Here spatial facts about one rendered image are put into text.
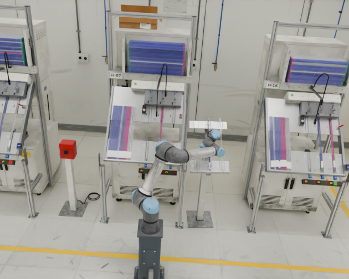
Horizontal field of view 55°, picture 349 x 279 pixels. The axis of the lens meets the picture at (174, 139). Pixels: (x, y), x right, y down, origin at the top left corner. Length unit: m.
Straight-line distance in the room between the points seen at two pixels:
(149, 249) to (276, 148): 1.43
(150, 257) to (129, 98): 1.43
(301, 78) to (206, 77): 1.75
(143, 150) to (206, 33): 2.11
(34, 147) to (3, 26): 1.16
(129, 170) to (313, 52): 2.09
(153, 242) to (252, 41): 3.03
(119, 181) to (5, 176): 1.18
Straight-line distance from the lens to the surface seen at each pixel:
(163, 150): 2.40
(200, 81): 4.74
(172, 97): 3.12
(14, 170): 3.84
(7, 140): 3.39
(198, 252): 3.21
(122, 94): 3.23
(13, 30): 3.62
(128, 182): 3.53
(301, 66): 3.28
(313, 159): 3.28
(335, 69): 3.39
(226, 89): 4.81
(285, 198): 3.74
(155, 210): 2.43
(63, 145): 3.25
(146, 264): 2.73
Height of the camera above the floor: 2.28
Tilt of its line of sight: 27 degrees down
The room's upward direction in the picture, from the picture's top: 3 degrees clockwise
